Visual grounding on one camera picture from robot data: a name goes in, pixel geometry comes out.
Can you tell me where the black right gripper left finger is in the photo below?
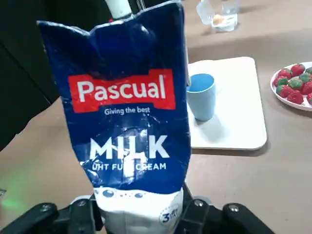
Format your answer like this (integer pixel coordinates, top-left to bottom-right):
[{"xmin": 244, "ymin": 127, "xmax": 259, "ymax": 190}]
[{"xmin": 0, "ymin": 195, "xmax": 106, "ymax": 234}]

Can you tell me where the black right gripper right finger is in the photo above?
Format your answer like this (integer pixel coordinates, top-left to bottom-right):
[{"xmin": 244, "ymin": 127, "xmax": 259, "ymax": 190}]
[{"xmin": 179, "ymin": 184, "xmax": 277, "ymax": 234}]

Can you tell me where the blue white milk carton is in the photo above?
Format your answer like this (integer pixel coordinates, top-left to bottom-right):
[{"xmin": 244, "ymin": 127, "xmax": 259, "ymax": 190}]
[{"xmin": 36, "ymin": 0, "xmax": 193, "ymax": 234}]

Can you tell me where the white rectangular tray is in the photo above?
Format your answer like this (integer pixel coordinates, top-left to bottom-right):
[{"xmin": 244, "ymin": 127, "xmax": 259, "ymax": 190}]
[{"xmin": 187, "ymin": 57, "xmax": 267, "ymax": 150}]

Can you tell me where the blue cup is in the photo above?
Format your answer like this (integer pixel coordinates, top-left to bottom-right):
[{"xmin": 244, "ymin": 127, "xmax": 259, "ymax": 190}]
[{"xmin": 186, "ymin": 73, "xmax": 216, "ymax": 122}]

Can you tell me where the clear plastic egg carton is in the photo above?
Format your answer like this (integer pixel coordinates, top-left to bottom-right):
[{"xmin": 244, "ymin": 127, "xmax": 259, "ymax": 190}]
[{"xmin": 196, "ymin": 0, "xmax": 239, "ymax": 33}]

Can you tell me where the white plate of strawberries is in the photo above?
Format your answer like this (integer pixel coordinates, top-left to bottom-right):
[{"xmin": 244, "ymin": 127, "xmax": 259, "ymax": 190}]
[{"xmin": 270, "ymin": 61, "xmax": 312, "ymax": 112}]

